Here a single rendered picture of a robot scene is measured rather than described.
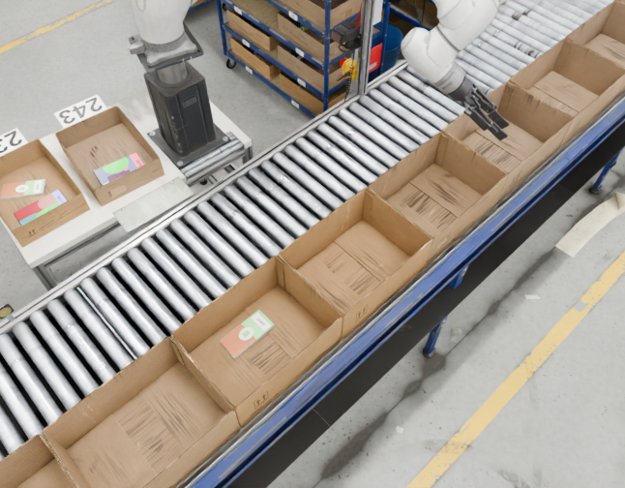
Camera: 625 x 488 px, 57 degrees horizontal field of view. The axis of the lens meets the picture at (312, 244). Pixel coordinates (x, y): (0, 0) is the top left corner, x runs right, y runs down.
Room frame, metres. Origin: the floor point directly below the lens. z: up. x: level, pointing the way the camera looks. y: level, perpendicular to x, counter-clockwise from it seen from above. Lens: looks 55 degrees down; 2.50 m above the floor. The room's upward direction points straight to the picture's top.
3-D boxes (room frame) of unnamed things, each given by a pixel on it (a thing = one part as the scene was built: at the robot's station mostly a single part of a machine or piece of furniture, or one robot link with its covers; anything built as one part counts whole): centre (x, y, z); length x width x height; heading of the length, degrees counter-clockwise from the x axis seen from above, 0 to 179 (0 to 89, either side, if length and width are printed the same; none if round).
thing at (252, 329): (0.79, 0.20, 0.89); 0.16 x 0.07 x 0.02; 133
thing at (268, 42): (3.17, 0.28, 0.39); 0.40 x 0.30 x 0.10; 43
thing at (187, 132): (1.79, 0.53, 0.91); 0.26 x 0.26 x 0.33; 39
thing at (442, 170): (1.28, -0.42, 0.96); 0.39 x 0.29 x 0.17; 133
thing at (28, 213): (1.37, 1.03, 0.76); 0.19 x 0.14 x 0.02; 129
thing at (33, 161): (1.45, 1.09, 0.80); 0.38 x 0.28 x 0.10; 40
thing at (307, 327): (0.74, 0.16, 0.96); 0.39 x 0.29 x 0.17; 133
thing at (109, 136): (1.65, 0.82, 0.80); 0.38 x 0.28 x 0.10; 37
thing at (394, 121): (1.87, -0.40, 0.72); 0.52 x 0.05 x 0.05; 43
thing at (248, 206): (1.34, 0.18, 0.72); 0.52 x 0.05 x 0.05; 43
